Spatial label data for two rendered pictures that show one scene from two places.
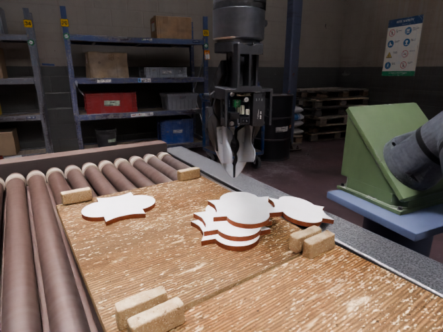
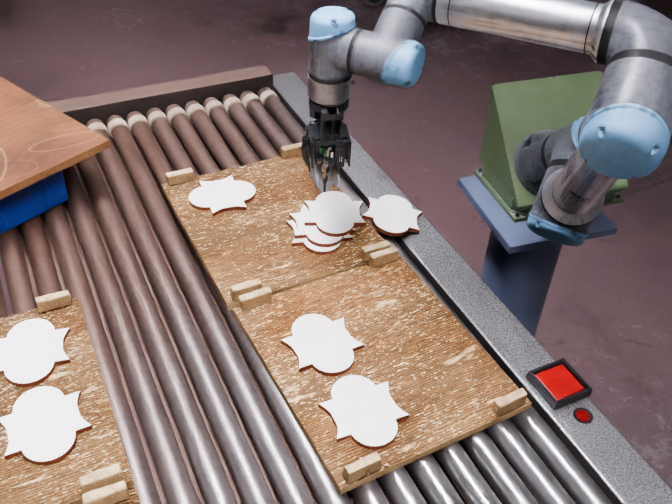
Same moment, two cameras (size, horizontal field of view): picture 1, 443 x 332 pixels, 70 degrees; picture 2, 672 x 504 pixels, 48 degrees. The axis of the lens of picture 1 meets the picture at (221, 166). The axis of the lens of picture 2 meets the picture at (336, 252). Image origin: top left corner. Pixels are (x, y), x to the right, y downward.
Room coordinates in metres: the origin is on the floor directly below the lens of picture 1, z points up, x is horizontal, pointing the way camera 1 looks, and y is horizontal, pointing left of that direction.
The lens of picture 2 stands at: (-0.68, -0.16, 1.88)
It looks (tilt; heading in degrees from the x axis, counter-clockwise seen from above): 40 degrees down; 5
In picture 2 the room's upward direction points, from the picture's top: 3 degrees clockwise
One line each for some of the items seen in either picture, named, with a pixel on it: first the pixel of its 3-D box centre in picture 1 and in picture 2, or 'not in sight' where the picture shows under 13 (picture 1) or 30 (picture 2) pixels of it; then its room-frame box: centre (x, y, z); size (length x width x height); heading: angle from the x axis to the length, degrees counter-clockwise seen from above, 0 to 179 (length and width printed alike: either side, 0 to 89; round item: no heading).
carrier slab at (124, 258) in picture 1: (175, 224); (272, 220); (0.53, 0.09, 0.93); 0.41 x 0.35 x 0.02; 34
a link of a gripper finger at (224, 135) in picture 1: (227, 154); (318, 177); (0.49, -0.01, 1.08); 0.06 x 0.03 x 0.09; 16
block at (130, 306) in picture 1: (142, 306); (246, 289); (0.29, 0.09, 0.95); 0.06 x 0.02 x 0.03; 124
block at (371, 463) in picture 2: not in sight; (362, 467); (-0.05, -0.16, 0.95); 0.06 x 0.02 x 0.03; 125
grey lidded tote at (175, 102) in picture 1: (178, 101); not in sight; (4.80, 0.64, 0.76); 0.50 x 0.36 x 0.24; 121
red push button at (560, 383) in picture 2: not in sight; (558, 384); (0.18, -0.46, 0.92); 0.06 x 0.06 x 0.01; 33
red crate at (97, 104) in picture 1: (110, 101); not in sight; (4.42, 1.54, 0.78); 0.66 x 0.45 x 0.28; 115
